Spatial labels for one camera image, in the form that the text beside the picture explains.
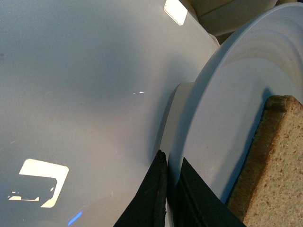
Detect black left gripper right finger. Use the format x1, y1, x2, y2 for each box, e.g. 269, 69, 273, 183
173, 158, 245, 227

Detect brown bread slice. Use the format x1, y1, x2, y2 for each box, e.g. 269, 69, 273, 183
227, 95, 303, 227

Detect pale blue round plate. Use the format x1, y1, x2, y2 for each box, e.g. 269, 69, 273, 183
168, 3, 303, 201

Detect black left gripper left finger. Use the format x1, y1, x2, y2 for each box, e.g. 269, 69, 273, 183
114, 150, 168, 227

